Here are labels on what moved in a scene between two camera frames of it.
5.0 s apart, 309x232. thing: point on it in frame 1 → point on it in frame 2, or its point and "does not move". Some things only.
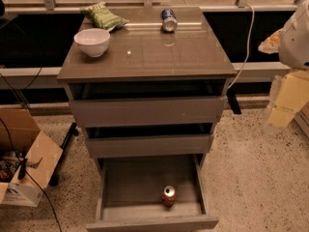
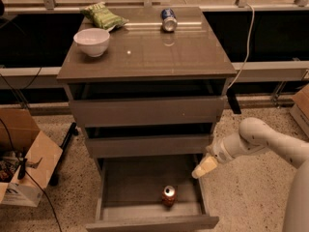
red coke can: [169, 196] does not move
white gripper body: [295, 41] → [219, 152]
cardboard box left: [28, 159] does not move
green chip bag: [102, 16] does not move
